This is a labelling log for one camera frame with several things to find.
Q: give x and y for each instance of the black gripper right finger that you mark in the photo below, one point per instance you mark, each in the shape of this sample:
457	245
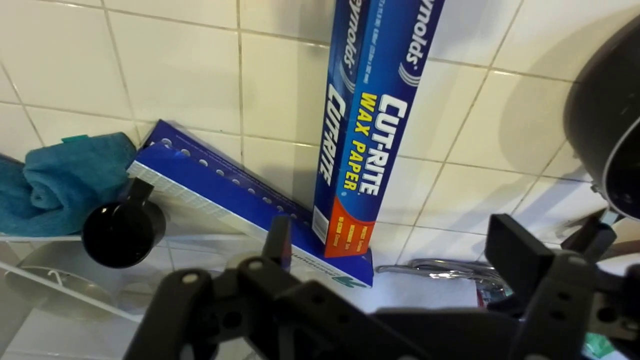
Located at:
560	301

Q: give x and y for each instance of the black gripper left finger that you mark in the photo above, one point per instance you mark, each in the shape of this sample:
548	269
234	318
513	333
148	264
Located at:
200	301

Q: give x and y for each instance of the dark blue dotted foil box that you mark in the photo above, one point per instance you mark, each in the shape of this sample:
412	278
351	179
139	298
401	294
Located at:
200	173

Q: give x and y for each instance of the blue Cut-Rite wax paper box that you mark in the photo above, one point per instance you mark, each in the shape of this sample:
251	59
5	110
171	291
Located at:
377	121

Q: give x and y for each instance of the green packet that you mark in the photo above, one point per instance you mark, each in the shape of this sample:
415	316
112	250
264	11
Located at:
600	347

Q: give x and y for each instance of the shiny silver wrapper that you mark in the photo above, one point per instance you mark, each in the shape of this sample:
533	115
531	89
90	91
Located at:
441	271

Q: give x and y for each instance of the teal towel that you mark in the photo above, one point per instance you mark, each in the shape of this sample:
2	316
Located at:
61	186

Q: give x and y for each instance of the black cooking pot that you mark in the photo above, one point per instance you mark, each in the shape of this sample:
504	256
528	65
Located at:
610	121

